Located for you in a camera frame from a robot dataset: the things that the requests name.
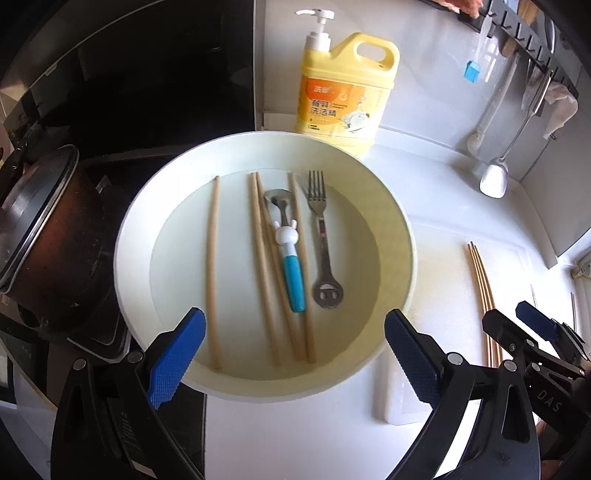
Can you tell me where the black range hood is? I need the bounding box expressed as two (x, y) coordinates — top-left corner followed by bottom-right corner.
(0, 0), (254, 130)

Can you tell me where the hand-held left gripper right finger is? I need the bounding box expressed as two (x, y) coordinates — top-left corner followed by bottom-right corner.
(384, 308), (541, 480)

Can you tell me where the metal fork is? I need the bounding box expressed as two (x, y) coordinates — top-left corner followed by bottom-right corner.
(300, 170), (346, 308)

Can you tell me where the black hook rail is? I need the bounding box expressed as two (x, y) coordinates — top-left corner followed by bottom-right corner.
(480, 0), (580, 100)

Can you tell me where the hanging metal utensil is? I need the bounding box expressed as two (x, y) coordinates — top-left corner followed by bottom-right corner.
(522, 69), (543, 112)

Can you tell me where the metal spatula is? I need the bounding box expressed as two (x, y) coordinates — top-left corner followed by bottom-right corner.
(479, 69), (555, 199)

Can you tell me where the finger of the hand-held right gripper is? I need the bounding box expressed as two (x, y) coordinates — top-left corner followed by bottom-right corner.
(482, 309), (532, 365)
(516, 300), (591, 361)

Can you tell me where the teal handled spoon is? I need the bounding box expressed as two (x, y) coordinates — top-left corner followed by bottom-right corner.
(263, 188), (308, 313)

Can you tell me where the orange cloth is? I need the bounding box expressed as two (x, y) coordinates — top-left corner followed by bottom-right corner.
(431, 0), (485, 18)

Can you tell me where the white cutting board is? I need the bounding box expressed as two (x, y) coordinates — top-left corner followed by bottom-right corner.
(376, 215), (561, 425)

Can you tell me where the blue silicone brush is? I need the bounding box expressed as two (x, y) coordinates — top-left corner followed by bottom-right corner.
(464, 16), (492, 84)

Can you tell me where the yellow detergent pump bottle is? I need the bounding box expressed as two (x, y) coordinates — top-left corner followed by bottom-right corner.
(294, 9), (400, 157)

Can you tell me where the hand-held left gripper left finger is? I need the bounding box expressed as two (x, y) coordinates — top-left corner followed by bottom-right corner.
(51, 307), (208, 480)

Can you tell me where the white hanging ladle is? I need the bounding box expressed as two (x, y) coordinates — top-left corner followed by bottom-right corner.
(466, 55), (520, 155)

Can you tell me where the white hanging cloth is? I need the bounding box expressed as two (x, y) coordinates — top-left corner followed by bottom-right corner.
(540, 83), (579, 141)

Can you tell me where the dark pot with lid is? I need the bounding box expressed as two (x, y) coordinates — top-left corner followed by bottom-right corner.
(0, 144), (116, 333)

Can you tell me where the black gas stove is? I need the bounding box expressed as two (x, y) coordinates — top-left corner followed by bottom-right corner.
(0, 277), (208, 480)

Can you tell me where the round white basin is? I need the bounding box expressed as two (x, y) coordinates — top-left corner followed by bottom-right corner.
(113, 130), (419, 398)

